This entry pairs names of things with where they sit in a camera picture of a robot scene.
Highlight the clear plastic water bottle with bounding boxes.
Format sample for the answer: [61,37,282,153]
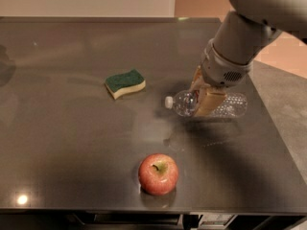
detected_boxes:
[165,91,248,118]

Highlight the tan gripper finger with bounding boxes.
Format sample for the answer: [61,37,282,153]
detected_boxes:
[195,87,226,116]
[189,66,202,91]

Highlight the red apple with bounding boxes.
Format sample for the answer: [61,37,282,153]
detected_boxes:
[138,153,178,196]

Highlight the green and yellow sponge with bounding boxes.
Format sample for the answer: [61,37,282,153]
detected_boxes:
[105,69,146,100]

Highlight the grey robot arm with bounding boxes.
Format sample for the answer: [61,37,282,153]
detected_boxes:
[190,0,307,117]

